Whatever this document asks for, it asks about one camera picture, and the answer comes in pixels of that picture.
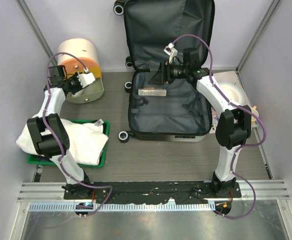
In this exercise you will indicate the aluminium rail frame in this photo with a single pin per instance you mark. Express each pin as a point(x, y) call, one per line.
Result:
point(53, 191)

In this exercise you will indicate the green plastic tray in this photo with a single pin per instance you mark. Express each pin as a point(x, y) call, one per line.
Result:
point(100, 155)

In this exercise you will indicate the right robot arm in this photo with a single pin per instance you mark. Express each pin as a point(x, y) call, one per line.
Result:
point(234, 125)

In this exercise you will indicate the white slotted cable duct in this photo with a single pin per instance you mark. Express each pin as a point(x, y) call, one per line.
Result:
point(72, 206)

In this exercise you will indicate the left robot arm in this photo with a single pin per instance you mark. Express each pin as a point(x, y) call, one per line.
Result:
point(47, 132)

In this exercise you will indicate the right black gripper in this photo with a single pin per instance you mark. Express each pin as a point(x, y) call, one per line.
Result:
point(157, 79)

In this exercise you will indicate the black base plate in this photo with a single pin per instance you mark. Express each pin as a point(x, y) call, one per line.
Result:
point(149, 192)

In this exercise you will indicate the yellow cup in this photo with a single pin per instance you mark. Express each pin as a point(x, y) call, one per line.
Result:
point(255, 113)

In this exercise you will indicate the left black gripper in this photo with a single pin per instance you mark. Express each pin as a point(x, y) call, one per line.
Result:
point(80, 87)

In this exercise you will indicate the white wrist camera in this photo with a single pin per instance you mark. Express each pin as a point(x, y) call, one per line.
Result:
point(171, 51)
point(86, 79)

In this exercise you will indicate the white black space suitcase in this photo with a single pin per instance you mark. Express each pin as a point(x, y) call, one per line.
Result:
point(183, 114)

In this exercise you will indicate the round mini drawer cabinet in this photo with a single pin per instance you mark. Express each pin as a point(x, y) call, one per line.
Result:
point(80, 53)

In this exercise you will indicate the patterned placemat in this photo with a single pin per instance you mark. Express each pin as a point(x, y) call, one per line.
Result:
point(230, 77)

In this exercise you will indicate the silver rectangular box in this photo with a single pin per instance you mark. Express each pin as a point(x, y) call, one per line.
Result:
point(152, 92)

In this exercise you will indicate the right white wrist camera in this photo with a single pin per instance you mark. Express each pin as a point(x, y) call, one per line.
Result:
point(171, 51)

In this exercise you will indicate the white garment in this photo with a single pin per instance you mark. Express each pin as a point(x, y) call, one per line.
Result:
point(86, 142)

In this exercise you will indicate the white paper plate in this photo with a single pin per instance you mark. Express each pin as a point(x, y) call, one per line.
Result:
point(234, 92)

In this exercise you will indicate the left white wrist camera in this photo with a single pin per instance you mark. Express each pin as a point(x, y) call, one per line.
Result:
point(86, 79)

